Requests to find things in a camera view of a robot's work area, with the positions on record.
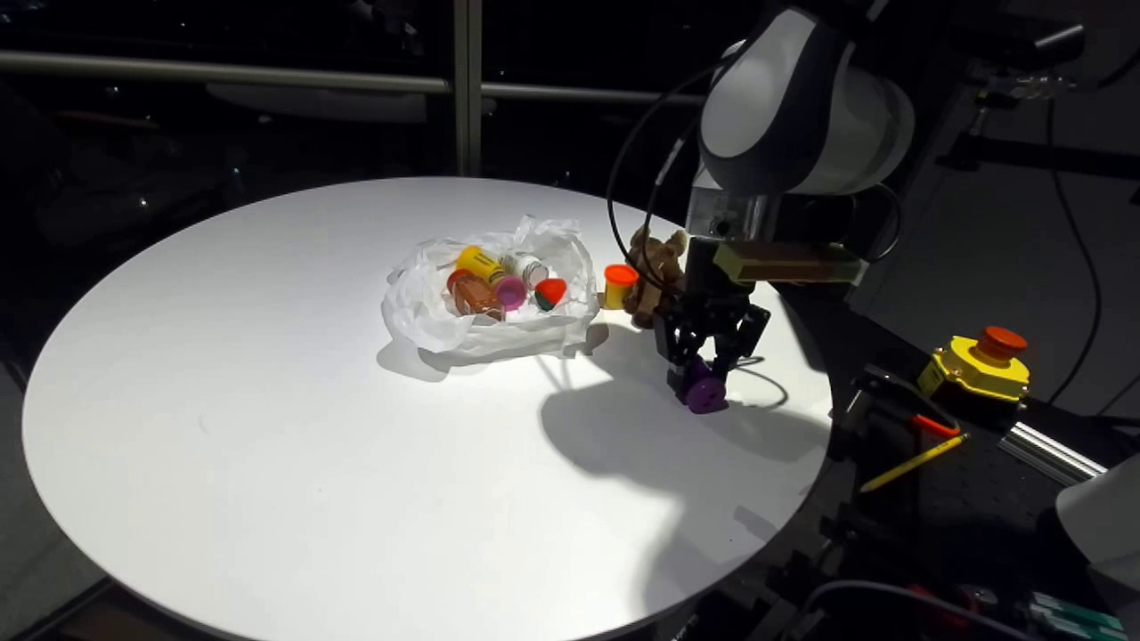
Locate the vertical metal window post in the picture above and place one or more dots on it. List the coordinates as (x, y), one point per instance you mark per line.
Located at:
(469, 94)

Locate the horizontal metal window rail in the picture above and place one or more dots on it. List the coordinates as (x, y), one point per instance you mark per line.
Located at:
(237, 73)

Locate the orange lid yellow dough tub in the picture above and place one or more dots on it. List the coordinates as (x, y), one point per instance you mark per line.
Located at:
(622, 285)

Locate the yellowish wrist camera mount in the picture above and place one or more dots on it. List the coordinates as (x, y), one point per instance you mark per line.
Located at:
(788, 265)

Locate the aluminium bar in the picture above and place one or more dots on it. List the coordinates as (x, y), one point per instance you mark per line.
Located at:
(1052, 452)

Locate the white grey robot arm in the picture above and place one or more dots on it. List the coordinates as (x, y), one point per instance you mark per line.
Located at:
(805, 119)

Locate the purple dough tub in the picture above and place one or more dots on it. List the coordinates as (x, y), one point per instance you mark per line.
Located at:
(700, 390)

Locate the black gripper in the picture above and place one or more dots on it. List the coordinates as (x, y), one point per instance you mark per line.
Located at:
(717, 308)

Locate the yellow pencil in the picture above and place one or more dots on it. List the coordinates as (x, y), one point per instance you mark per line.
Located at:
(912, 464)

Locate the brown spice bottle orange cap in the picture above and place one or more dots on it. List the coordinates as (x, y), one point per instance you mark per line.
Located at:
(469, 294)

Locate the white plastic bag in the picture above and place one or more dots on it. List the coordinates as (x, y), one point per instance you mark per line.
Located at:
(438, 325)

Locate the grey rounded cover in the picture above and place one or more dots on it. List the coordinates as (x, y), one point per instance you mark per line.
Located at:
(1105, 517)

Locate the yellow emergency stop red button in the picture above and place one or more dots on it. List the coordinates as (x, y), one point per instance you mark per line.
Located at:
(981, 370)

